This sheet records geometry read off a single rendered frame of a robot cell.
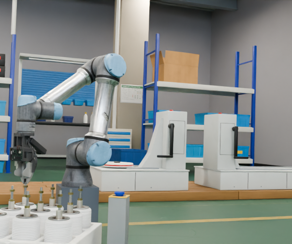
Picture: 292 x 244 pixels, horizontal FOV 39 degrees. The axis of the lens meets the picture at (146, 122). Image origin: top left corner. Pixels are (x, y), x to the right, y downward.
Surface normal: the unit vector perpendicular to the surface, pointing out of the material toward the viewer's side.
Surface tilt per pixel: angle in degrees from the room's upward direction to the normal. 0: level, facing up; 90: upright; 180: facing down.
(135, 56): 90
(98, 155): 98
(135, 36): 90
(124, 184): 90
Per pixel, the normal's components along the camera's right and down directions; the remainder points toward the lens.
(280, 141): -0.94, -0.04
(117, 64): 0.67, -0.14
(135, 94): 0.33, -0.03
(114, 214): -0.15, -0.04
